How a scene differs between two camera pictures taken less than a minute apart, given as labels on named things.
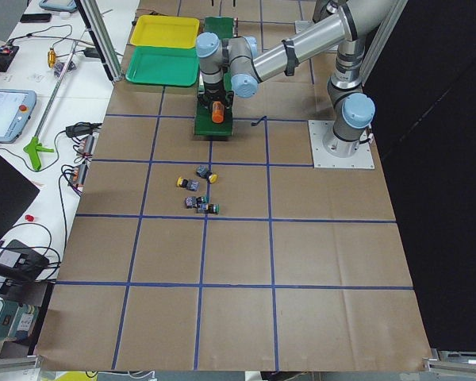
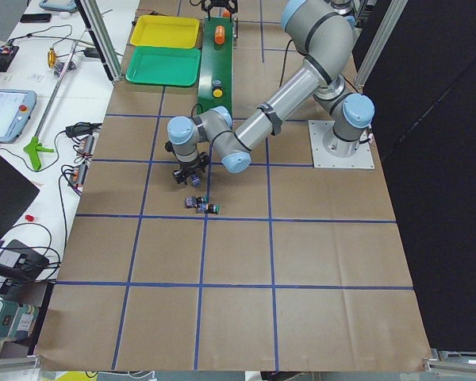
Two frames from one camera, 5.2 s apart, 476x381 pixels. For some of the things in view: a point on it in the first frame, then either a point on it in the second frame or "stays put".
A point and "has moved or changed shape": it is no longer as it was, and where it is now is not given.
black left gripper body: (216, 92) -> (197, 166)
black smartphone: (36, 17) stays put
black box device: (22, 258) stays put
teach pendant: (6, 113) stays put
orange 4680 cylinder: (217, 112) has moved or changed shape
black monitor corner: (8, 190) stays put
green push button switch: (208, 208) stays put
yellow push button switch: (205, 172) has moved or changed shape
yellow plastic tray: (166, 31) stays put
